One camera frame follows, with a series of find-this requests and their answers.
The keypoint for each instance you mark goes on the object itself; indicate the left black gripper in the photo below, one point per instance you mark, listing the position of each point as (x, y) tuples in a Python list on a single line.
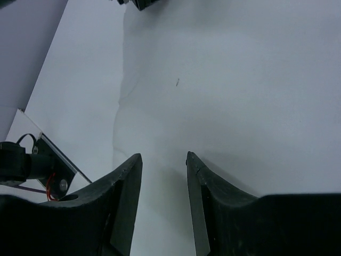
[(139, 4)]

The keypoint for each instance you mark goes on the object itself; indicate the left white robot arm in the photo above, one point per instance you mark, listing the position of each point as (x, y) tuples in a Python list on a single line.
[(16, 164)]

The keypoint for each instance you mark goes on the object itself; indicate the white pillow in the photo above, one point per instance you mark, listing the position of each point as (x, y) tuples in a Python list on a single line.
[(251, 87)]

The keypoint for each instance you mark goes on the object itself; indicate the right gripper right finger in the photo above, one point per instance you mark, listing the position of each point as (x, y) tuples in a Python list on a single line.
[(229, 221)]

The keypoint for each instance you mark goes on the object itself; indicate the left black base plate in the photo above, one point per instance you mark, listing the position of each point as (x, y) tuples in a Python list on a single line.
[(53, 169)]

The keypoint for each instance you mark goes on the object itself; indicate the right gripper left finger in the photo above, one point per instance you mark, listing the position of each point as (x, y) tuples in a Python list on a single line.
[(98, 219)]

